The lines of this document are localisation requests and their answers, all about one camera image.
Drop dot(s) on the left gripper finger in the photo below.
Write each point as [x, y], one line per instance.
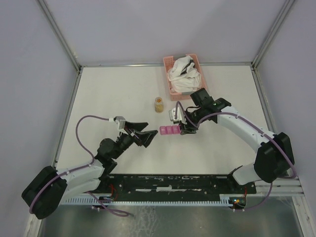
[135, 127]
[144, 138]

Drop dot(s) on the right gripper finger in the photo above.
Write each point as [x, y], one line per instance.
[183, 126]
[188, 131]

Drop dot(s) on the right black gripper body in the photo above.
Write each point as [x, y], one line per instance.
[193, 119]

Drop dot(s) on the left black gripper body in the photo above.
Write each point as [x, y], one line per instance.
[125, 140]

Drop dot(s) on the pink pill organizer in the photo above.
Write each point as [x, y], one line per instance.
[170, 130]

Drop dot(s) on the glass pill bottle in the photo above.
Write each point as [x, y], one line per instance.
[159, 105]

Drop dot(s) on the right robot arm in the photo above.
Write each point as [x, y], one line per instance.
[274, 156]

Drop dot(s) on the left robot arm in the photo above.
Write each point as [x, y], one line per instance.
[53, 186]

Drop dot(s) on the pink plastic basket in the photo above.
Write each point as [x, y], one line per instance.
[168, 64]

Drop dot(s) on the white cloth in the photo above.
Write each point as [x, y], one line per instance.
[183, 76]

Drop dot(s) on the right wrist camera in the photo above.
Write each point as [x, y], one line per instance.
[177, 116]

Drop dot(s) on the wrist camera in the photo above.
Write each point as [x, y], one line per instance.
[177, 116]
[120, 122]

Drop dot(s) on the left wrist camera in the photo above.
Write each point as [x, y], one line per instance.
[120, 122]

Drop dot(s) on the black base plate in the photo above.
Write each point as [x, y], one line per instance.
[171, 187]

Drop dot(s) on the white cable duct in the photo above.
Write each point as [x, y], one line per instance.
[86, 199]

